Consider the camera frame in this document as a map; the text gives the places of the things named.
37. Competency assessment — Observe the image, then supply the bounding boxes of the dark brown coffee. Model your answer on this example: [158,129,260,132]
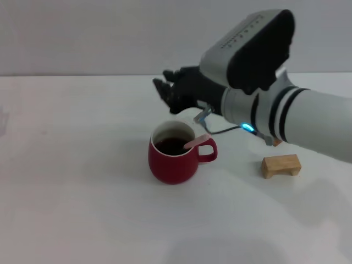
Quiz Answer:
[153,137,190,156]

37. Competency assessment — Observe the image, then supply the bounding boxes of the light wooden spoon rest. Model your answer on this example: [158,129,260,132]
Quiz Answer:
[260,153,301,179]

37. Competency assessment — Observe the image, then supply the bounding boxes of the red ceramic mug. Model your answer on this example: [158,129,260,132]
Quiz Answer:
[147,120,218,185]

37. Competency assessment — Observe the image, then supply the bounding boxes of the grey right wrist cable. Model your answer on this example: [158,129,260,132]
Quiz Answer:
[194,106,272,146]

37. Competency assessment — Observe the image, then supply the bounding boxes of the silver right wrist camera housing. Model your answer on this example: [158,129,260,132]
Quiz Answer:
[199,9,295,96]

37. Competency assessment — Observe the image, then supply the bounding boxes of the pink handled metal spoon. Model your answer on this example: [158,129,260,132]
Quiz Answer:
[180,134,211,151]

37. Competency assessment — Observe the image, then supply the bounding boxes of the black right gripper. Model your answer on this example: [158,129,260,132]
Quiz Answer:
[152,65,228,116]

